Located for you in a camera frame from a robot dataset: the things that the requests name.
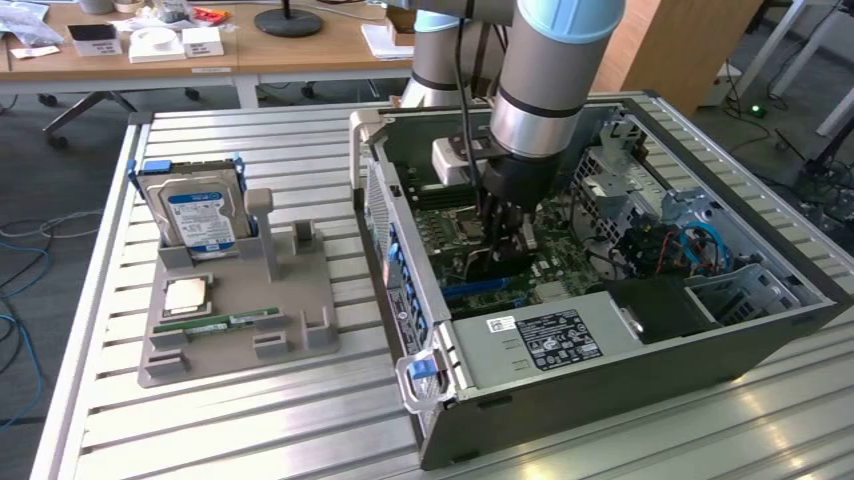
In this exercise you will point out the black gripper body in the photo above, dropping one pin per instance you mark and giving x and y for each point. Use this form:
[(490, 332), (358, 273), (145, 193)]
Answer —
[(521, 180)]

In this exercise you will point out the black Nvidia graphics card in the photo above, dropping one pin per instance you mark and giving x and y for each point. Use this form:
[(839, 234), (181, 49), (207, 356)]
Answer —
[(494, 267)]

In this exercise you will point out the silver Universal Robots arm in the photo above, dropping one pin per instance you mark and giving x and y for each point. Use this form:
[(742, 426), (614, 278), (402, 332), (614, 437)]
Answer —
[(548, 75)]

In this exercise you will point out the CPU socket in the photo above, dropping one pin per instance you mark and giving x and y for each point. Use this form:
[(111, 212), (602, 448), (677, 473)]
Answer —
[(468, 227)]

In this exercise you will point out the green motherboard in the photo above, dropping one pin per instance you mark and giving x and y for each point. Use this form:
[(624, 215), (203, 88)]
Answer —
[(561, 260)]

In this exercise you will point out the blue expansion slot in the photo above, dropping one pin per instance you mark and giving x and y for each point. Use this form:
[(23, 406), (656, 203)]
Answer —
[(477, 289)]

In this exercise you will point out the silver chipset heatsink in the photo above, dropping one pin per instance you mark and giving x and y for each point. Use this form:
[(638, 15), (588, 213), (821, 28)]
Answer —
[(550, 292)]

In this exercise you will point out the metal drive cage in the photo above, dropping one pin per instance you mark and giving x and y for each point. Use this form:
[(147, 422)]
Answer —
[(614, 200)]

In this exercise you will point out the grey power supply unit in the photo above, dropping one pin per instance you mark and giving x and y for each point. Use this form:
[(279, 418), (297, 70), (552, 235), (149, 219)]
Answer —
[(494, 345)]

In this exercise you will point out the blue plastic release latch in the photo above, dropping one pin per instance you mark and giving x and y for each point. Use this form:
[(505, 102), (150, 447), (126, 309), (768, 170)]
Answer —
[(421, 371)]

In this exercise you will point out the white paper stack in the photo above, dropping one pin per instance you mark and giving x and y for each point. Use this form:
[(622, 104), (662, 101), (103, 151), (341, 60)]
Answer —
[(388, 42)]

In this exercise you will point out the white box with red button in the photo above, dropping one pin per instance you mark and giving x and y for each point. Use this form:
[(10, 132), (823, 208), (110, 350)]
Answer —
[(726, 87)]

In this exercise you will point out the open grey PC case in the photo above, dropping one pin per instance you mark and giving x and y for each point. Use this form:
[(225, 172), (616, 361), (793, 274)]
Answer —
[(601, 400)]

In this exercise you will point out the brown cardboard box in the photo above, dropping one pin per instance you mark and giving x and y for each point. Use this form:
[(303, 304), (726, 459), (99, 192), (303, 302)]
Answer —
[(401, 20)]

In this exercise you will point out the metal disk bay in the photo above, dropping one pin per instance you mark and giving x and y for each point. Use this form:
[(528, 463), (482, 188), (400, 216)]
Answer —
[(748, 295)]

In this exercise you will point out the green indicator light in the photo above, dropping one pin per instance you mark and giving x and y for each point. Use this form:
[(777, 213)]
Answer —
[(757, 109)]

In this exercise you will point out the grey plastic parts rack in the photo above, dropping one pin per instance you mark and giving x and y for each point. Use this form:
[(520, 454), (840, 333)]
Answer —
[(247, 300)]

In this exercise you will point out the wooden desk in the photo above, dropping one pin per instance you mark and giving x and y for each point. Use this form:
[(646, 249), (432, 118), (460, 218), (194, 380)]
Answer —
[(301, 50)]

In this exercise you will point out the hard disk in blue carrier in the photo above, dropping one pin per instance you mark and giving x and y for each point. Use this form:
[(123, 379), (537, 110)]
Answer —
[(197, 210)]

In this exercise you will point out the black round lamp base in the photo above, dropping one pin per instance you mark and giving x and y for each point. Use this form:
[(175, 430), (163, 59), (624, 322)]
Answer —
[(289, 22)]

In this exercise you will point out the silver CPU chip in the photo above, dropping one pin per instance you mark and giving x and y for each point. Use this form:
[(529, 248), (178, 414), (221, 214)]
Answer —
[(186, 296)]

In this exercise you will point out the small white box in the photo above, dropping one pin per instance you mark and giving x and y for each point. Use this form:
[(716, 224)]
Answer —
[(202, 44)]

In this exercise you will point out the orange red small item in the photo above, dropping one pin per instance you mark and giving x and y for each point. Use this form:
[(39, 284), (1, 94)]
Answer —
[(210, 16)]

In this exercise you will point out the white box with tape roll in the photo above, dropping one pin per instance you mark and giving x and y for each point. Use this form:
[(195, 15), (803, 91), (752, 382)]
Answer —
[(157, 50)]

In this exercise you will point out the black chair base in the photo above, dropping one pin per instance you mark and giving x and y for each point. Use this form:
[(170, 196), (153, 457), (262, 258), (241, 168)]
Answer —
[(87, 107)]

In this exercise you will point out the beige tape roll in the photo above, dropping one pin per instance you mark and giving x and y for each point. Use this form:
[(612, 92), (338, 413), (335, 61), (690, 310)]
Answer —
[(129, 5)]

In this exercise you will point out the white box with black top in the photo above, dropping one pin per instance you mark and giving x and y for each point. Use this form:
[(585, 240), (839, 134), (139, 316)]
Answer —
[(97, 42)]

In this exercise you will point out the grey cup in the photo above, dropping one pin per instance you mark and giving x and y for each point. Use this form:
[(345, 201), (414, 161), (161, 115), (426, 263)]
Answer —
[(98, 6)]

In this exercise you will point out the white paper tag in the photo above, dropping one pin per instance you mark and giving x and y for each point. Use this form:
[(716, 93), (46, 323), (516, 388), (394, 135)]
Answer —
[(34, 52)]

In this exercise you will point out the clear plastic bag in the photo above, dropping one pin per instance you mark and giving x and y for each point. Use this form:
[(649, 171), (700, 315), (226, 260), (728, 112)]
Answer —
[(27, 22)]

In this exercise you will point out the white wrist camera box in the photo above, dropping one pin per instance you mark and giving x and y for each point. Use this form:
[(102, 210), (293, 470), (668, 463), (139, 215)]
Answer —
[(454, 160)]

